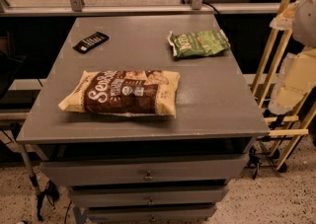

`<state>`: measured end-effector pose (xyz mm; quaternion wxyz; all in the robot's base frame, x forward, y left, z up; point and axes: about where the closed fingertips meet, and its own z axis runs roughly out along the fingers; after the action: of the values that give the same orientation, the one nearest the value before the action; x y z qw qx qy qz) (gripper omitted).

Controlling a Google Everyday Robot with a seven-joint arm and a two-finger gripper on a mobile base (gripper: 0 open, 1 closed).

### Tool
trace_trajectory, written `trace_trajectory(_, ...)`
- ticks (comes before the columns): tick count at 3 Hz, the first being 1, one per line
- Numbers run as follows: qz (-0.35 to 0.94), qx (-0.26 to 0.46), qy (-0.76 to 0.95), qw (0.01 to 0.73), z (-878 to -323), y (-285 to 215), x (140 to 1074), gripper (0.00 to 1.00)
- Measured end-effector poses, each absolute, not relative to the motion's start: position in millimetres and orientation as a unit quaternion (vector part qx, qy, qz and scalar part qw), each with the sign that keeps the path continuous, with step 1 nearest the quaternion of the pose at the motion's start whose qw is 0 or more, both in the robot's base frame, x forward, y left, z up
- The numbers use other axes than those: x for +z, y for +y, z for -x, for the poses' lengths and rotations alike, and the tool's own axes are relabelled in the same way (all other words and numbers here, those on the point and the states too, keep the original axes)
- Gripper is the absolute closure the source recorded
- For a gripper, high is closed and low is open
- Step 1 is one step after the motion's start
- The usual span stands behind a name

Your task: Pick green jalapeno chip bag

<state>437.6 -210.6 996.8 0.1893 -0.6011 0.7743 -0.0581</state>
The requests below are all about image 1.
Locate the green jalapeno chip bag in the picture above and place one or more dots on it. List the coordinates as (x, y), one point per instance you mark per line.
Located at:
(204, 43)

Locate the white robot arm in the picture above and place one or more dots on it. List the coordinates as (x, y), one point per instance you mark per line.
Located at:
(304, 23)

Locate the brown yellow chip bag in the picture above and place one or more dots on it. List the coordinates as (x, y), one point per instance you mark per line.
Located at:
(127, 93)

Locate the grey drawer cabinet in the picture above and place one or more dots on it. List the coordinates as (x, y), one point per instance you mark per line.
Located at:
(136, 134)

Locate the top grey drawer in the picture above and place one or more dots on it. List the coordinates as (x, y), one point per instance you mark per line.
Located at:
(137, 171)

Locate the grey drawer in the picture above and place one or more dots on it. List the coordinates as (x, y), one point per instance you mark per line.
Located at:
(151, 214)
(147, 196)
(137, 171)

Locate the black snack bar packet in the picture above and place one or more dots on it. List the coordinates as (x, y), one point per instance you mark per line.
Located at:
(90, 42)

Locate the bottom grey drawer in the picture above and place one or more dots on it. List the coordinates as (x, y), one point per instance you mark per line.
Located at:
(151, 214)

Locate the middle grey drawer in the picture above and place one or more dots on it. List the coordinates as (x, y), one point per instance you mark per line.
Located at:
(147, 196)

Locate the metal tripod leg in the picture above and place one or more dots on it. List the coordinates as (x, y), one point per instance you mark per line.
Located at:
(50, 191)

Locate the yellow wooden frame stand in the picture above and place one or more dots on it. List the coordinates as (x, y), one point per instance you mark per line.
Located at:
(284, 80)

